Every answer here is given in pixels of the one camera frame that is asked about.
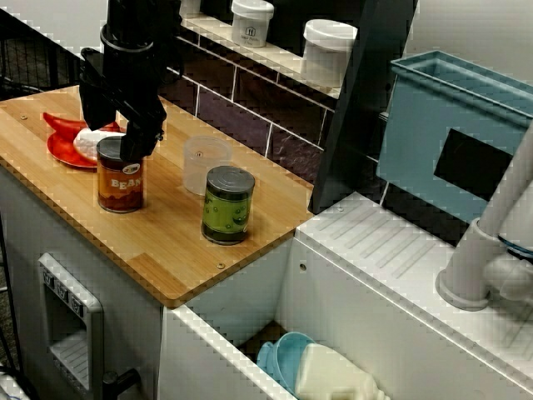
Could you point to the white sink unit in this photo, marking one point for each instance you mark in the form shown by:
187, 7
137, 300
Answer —
366, 300

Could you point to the black tiled backsplash shelf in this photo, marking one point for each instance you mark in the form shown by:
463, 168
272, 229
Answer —
354, 125

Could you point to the grey toy faucet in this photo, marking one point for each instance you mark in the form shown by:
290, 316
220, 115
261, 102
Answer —
470, 266

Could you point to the teal plastic bin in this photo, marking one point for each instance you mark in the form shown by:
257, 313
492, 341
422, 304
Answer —
412, 137

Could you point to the small white-lidded plastic jar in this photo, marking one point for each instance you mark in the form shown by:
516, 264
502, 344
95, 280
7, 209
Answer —
250, 29

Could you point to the white and orange sushi toy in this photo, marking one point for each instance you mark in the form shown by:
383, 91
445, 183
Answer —
85, 143

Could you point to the light blue bowl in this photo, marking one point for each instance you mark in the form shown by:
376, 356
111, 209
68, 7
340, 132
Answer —
283, 358

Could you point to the large white-lidded plastic jar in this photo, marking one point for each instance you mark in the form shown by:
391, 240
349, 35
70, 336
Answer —
325, 58

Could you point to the peas can green label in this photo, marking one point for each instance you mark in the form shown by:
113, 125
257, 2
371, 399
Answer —
227, 208

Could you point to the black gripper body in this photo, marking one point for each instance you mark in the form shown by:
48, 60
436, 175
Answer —
129, 83

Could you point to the red plate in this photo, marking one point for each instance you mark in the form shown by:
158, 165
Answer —
62, 152

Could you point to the white cabinet with dispenser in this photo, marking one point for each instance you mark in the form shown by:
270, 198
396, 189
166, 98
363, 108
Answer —
25, 250

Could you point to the grey ice dispenser panel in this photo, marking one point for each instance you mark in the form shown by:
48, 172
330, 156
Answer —
93, 325

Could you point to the beans can orange label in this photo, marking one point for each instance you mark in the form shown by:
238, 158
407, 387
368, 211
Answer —
121, 191

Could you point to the cream plastic jug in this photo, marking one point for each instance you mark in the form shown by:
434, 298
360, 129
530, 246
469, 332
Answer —
329, 375

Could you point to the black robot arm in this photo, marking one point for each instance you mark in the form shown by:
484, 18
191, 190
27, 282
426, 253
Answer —
137, 16

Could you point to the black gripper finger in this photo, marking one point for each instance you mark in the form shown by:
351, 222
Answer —
98, 112
139, 141

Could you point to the translucent plastic cup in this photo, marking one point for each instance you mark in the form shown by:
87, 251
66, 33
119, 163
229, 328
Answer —
195, 166

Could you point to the red chili pepper toy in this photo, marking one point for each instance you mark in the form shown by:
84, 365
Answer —
62, 123

